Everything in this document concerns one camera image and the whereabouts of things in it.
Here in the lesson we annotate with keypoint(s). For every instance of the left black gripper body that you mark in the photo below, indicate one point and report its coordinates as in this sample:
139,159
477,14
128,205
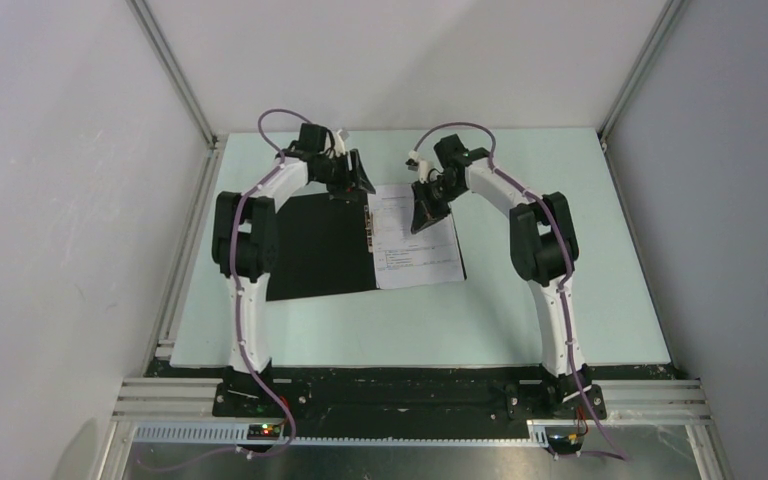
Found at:
333,173

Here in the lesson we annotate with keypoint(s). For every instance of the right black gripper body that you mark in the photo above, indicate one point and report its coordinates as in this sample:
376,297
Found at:
439,190

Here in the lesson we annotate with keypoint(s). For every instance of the printed paper sheets stack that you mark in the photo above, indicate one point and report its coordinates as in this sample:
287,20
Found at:
403,259

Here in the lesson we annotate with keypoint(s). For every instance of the red black folder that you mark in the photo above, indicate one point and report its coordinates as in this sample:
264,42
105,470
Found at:
325,249

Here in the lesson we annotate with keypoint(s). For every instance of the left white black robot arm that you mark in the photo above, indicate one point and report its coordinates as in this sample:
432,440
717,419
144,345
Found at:
245,246

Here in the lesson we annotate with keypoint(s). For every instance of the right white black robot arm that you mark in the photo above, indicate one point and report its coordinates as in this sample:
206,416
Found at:
543,249

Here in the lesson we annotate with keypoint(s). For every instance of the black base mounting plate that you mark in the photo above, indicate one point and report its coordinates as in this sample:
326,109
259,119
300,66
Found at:
403,402

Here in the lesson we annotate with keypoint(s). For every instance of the left small controller board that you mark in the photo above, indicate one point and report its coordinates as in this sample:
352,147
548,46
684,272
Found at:
264,432

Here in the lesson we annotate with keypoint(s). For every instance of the small controller board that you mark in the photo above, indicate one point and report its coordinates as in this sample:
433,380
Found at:
264,432
564,445

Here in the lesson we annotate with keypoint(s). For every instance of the right small controller board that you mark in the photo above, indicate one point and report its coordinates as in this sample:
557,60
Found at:
564,445

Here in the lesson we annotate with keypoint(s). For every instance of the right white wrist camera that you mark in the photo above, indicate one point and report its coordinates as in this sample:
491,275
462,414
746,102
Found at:
415,162

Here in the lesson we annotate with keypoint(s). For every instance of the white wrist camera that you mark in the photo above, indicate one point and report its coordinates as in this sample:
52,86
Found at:
339,143
415,162

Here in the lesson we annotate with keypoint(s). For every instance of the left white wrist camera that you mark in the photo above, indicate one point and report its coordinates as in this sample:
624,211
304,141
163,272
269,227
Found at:
339,143

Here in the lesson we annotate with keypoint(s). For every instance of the left aluminium corner post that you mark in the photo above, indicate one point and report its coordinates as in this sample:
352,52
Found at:
159,43

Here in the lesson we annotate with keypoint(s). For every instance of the aluminium corner post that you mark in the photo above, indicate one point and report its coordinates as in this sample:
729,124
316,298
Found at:
159,43
666,22

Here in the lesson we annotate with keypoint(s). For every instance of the right aluminium corner post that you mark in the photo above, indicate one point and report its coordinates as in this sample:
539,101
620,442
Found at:
666,22

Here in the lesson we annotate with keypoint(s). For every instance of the white slotted cable duct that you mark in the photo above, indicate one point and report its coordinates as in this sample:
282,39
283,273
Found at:
235,434

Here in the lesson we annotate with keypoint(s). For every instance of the aluminium frame rails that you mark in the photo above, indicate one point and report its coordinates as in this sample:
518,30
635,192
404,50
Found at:
649,403

